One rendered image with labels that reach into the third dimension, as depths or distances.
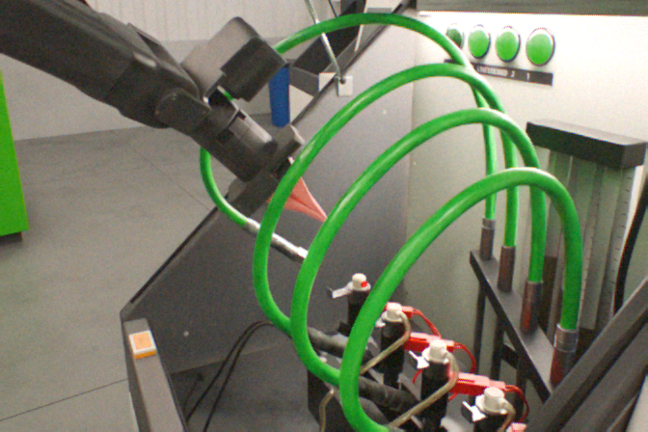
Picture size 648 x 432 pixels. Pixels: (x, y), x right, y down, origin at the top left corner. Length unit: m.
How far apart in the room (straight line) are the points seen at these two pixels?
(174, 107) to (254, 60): 0.10
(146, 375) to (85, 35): 0.52
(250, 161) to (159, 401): 0.36
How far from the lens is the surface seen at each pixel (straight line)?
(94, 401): 2.44
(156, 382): 0.83
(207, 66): 0.56
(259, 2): 7.76
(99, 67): 0.48
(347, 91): 0.97
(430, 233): 0.40
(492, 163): 0.76
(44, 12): 0.45
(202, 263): 0.97
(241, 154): 0.58
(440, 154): 1.00
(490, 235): 0.79
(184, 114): 0.53
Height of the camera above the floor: 1.44
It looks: 18 degrees down
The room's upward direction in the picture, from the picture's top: straight up
